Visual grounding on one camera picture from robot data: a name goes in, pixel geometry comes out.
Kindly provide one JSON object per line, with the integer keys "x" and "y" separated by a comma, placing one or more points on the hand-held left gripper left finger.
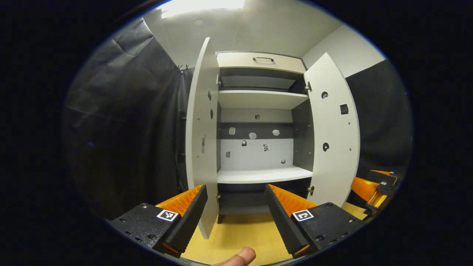
{"x": 190, "y": 218}

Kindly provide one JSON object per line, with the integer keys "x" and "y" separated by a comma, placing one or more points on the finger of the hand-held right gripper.
{"x": 364, "y": 188}
{"x": 384, "y": 178}

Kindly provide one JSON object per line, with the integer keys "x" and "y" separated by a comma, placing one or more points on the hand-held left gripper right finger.
{"x": 282, "y": 221}

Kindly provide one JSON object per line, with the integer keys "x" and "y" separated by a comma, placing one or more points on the white shoe cabinet door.
{"x": 197, "y": 92}
{"x": 336, "y": 166}

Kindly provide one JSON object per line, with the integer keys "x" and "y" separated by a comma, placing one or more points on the white double-door shoe cabinet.
{"x": 258, "y": 155}

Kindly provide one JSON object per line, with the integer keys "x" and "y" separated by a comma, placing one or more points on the white cabinet shelf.
{"x": 258, "y": 175}
{"x": 258, "y": 99}

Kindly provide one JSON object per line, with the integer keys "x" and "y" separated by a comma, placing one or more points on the white cabinet drawer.
{"x": 236, "y": 61}

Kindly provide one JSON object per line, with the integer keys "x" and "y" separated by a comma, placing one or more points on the black backdrop cloth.
{"x": 122, "y": 129}

